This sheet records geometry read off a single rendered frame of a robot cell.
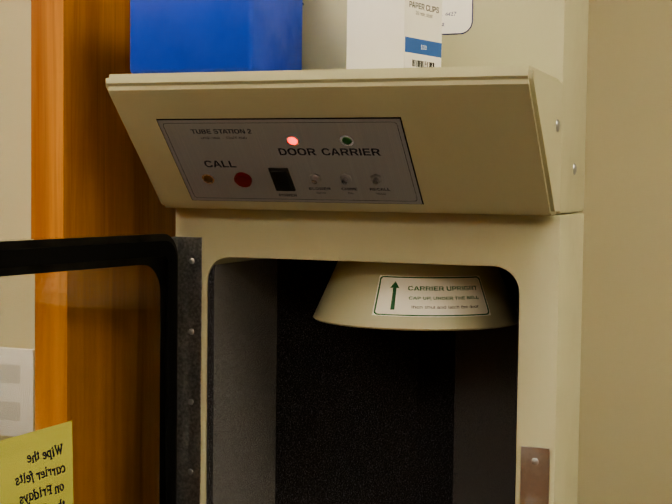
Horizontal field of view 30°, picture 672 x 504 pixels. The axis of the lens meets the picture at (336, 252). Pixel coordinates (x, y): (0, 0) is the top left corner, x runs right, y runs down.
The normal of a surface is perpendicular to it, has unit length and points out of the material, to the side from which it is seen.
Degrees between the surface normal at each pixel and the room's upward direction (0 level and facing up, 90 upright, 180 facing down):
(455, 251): 90
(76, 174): 90
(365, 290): 67
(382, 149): 135
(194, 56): 90
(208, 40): 90
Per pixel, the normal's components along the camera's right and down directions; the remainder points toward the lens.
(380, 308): -0.33, -0.36
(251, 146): -0.25, 0.74
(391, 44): -0.60, 0.04
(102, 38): 0.94, 0.03
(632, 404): -0.35, 0.04
